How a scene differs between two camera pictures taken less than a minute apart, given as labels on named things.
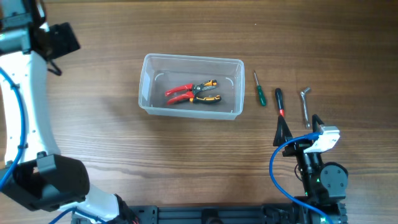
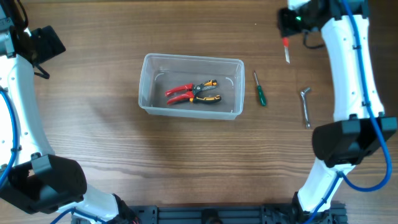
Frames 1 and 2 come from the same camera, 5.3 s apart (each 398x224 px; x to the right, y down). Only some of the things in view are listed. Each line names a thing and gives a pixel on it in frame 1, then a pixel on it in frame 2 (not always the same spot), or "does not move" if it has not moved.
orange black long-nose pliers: x=206 y=85 does not move
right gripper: x=298 y=147 → x=285 y=20
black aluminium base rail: x=231 y=214 does not move
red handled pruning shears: x=187 y=89 does not move
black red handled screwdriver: x=279 y=98 → x=285 y=42
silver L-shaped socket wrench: x=302 y=93 does not move
